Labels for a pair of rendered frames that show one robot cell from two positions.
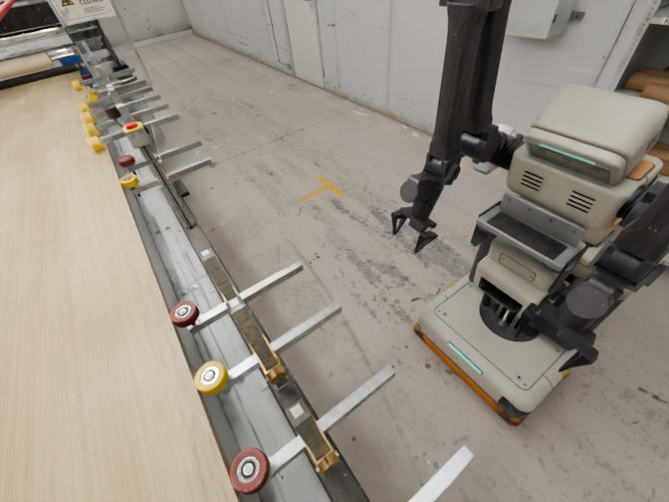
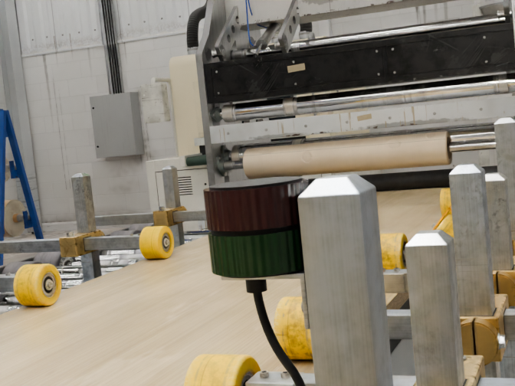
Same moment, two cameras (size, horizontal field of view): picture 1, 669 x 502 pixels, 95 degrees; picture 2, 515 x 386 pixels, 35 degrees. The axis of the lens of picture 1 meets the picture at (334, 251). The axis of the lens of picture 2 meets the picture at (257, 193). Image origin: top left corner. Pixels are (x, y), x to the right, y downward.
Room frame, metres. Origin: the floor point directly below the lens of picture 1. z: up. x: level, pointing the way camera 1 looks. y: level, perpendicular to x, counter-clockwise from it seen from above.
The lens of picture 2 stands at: (1.39, 0.64, 1.21)
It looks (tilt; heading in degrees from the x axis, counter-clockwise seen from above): 5 degrees down; 52
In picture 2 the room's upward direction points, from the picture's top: 6 degrees counter-clockwise
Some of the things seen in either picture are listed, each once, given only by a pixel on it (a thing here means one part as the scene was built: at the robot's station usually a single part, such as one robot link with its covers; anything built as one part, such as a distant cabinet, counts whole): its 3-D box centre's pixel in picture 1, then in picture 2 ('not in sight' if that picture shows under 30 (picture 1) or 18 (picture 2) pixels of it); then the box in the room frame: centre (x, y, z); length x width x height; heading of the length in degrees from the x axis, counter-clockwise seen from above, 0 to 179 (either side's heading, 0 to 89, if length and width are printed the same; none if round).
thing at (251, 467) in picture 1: (255, 472); not in sight; (0.14, 0.25, 0.85); 0.08 x 0.08 x 0.11
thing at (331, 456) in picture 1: (316, 441); not in sight; (0.19, 0.11, 0.81); 0.14 x 0.06 x 0.05; 30
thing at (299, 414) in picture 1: (316, 442); not in sight; (0.17, 0.10, 0.88); 0.04 x 0.04 x 0.48; 30
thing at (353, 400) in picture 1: (329, 420); not in sight; (0.23, 0.08, 0.80); 0.43 x 0.03 x 0.04; 120
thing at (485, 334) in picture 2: not in sight; (481, 328); (2.15, 1.22, 0.95); 0.14 x 0.06 x 0.05; 30
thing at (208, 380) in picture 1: (216, 382); not in sight; (0.35, 0.37, 0.85); 0.08 x 0.08 x 0.11
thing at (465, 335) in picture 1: (502, 328); not in sight; (0.73, -0.81, 0.16); 0.67 x 0.64 x 0.25; 120
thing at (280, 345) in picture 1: (281, 345); not in sight; (0.45, 0.20, 0.83); 0.43 x 0.03 x 0.04; 120
